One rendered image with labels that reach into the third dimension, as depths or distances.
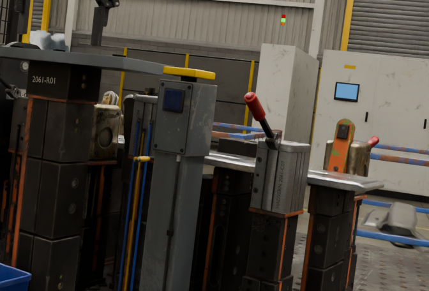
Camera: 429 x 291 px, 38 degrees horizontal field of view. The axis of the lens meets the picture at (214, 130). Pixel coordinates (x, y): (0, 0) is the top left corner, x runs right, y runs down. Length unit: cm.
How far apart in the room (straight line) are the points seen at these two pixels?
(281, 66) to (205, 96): 832
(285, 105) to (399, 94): 161
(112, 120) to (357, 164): 52
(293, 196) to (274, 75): 824
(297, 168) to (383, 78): 815
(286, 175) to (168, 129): 22
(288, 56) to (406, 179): 243
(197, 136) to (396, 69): 831
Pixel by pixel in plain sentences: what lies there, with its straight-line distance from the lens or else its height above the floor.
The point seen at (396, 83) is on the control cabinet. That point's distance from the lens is 919.
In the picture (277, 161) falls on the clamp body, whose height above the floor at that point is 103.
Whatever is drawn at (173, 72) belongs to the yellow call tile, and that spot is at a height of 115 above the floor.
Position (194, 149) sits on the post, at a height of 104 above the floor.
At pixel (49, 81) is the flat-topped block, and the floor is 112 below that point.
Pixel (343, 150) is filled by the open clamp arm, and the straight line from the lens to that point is 135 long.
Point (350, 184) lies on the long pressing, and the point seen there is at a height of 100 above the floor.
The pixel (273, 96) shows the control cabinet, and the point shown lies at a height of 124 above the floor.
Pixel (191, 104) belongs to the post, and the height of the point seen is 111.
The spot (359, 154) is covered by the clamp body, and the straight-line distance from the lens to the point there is 136.
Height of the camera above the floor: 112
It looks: 3 degrees down
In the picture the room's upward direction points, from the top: 7 degrees clockwise
